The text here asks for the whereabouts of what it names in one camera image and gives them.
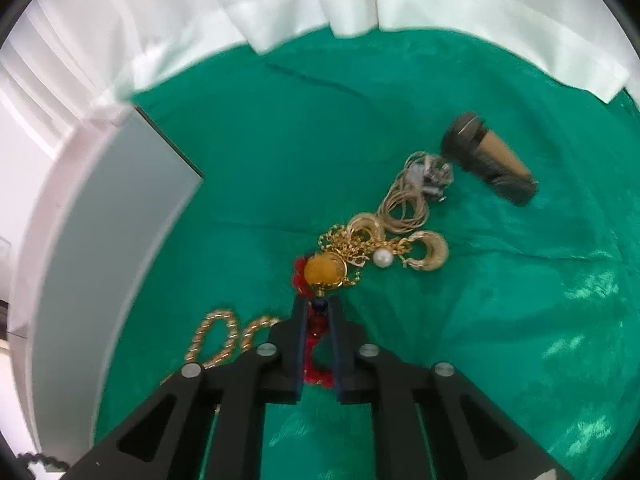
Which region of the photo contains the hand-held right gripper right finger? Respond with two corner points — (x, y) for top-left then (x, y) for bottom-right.
(327, 295), (576, 480)

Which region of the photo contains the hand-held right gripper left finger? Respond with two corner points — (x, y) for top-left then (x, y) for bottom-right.
(60, 295), (308, 480)

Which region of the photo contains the red bead bracelet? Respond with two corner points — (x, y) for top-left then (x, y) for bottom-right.
(291, 256), (335, 389)

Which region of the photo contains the white box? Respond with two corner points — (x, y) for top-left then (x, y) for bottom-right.
(10, 102), (205, 462)

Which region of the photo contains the black bead bracelet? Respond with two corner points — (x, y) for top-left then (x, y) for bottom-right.
(15, 452), (69, 472)

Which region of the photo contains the green velvet cloth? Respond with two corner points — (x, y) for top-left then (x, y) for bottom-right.
(92, 25), (640, 480)

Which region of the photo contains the gold hoop earring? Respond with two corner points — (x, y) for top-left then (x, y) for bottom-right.
(400, 231), (450, 274)
(346, 212), (386, 242)

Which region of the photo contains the silver brooch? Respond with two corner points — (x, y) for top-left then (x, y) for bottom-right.
(405, 152), (456, 204)

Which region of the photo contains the white curtain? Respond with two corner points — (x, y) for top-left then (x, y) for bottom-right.
(0, 0), (381, 171)
(372, 0), (637, 106)

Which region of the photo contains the amber pendant gold chain necklace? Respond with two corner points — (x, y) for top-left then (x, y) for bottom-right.
(303, 225), (416, 312)

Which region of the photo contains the gold beaded rope necklace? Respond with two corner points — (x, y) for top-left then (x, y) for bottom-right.
(184, 310), (284, 369)

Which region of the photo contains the thin gold chain coil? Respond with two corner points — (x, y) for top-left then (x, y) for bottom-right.
(377, 160), (434, 237)

